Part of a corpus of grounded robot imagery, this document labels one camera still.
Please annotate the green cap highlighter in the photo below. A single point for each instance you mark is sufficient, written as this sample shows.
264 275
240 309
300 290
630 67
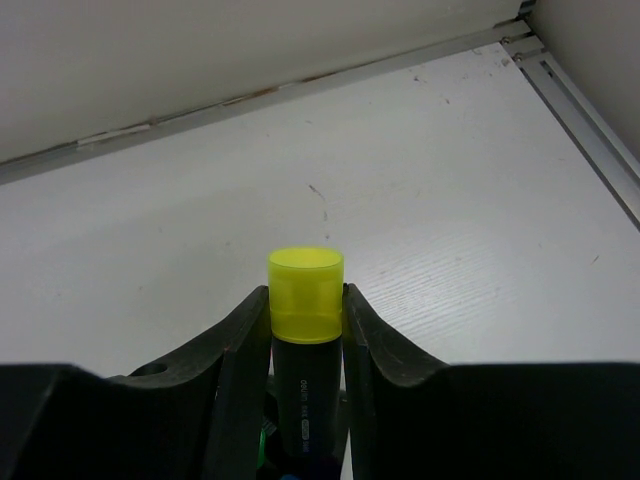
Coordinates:
268 428

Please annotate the yellow cap highlighter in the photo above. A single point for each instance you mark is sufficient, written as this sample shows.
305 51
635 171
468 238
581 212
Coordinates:
305 287

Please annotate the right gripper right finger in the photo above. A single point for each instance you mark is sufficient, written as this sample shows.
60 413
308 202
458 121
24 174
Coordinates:
394 412

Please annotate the aluminium rail right side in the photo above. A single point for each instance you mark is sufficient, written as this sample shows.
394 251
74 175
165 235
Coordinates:
614 164

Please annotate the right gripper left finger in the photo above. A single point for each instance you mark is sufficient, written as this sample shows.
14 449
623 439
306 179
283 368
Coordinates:
196 412

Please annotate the aluminium rail back edge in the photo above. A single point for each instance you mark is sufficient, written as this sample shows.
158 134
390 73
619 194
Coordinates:
508 34

